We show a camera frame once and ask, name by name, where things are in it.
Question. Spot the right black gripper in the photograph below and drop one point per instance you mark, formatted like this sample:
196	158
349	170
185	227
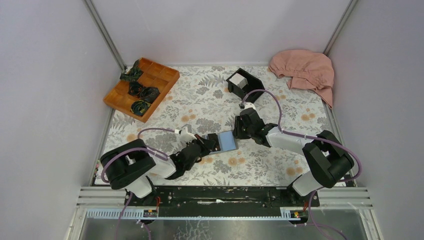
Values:
238	123

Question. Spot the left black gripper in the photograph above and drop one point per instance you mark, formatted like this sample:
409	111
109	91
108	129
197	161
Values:
206	145

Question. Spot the grey leather card holder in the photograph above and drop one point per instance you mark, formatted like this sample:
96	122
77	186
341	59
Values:
224	142

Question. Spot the black card tray box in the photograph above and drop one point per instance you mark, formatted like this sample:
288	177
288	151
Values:
253	84

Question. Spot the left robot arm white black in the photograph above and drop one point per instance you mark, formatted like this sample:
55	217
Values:
128	166

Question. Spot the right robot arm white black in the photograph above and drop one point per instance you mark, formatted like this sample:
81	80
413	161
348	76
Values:
327	159

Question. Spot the white card stack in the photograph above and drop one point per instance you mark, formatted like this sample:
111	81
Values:
239	80

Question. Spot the dark rolled tie middle right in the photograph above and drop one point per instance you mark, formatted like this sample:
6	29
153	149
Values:
149	94

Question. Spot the dark rolled tie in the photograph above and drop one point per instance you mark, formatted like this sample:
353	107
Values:
139	107
135	88
133	74
149	94

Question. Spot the dark rolled tie bottom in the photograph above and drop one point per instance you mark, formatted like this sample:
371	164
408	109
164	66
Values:
139	107

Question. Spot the pink crumpled cloth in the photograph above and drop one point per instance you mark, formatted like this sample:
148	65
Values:
308	71

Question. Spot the orange wooden compartment tray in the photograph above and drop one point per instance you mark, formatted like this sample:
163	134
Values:
156	75

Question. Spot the dark rolled tie middle left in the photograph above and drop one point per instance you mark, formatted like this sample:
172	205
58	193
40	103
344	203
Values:
135	88

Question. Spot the dark rolled tie top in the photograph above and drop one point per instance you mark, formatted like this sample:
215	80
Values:
133	74

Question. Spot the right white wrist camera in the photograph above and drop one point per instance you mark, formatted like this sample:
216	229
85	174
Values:
249	105

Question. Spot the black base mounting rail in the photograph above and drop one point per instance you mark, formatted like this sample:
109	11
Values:
222	201

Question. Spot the aluminium frame rail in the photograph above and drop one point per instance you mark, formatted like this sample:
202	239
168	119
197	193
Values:
339	198

